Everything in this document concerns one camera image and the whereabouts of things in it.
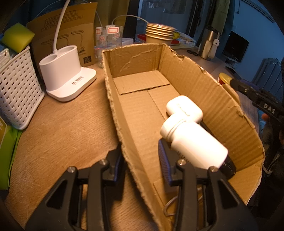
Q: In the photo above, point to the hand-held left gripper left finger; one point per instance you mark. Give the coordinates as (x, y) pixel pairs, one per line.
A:
(115, 168)

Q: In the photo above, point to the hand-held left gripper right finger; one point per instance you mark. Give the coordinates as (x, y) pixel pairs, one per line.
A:
(165, 162)

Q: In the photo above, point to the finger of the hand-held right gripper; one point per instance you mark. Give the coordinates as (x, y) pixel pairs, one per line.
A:
(261, 100)

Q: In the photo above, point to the white pill bottle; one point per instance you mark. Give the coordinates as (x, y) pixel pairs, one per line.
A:
(195, 142)

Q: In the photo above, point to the red can yellow lid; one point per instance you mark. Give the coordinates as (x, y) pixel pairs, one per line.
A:
(225, 78)

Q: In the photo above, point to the white earbuds case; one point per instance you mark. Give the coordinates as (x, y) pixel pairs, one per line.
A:
(184, 106)

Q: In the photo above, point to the cardboard box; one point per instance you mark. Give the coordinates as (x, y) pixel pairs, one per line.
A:
(137, 106)

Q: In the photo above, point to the grey padded headboard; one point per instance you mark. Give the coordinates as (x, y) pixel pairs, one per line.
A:
(268, 68)

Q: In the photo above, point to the white television cabinet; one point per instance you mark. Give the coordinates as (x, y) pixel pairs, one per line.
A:
(233, 68)

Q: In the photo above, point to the black television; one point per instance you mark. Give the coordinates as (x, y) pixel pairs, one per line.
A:
(236, 46)

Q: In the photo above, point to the steel travel tumbler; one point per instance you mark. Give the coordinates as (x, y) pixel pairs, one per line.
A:
(207, 46)

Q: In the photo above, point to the black scissors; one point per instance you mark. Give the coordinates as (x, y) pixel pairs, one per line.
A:
(193, 52)

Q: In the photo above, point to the yellow curtain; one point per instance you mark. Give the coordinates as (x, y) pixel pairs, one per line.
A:
(220, 13)

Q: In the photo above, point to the yellow wipes packet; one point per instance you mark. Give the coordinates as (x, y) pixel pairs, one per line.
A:
(176, 36)

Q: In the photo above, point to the white desk lamp base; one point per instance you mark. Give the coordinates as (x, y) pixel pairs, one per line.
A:
(66, 73)

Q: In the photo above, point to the green packet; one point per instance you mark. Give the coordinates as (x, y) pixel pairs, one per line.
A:
(6, 155)

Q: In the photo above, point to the stack of paper bowls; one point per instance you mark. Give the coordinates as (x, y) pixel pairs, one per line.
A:
(159, 33)

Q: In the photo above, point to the white woven plastic basket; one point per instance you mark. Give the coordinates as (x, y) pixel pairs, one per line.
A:
(20, 88)

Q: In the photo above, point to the brown lamp packaging box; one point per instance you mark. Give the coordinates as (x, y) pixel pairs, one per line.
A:
(88, 33)

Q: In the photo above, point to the yellow sponge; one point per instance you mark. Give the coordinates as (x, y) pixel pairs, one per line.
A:
(17, 37)

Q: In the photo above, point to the black sliding door frame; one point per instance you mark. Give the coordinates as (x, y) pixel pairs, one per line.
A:
(133, 13)

